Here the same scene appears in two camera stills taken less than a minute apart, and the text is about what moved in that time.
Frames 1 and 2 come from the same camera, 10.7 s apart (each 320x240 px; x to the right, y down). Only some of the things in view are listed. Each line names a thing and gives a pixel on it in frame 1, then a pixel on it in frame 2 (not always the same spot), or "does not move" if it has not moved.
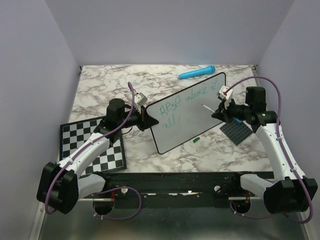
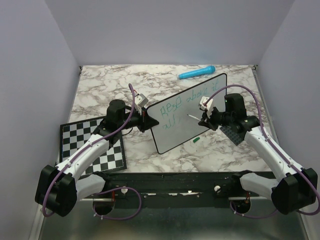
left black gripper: [145, 120] does not move
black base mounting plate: [173, 190] does not move
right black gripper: [223, 113] → [206, 119]
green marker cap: [196, 139] does not move
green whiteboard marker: [209, 109] → [193, 117]
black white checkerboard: [72, 134] does not move
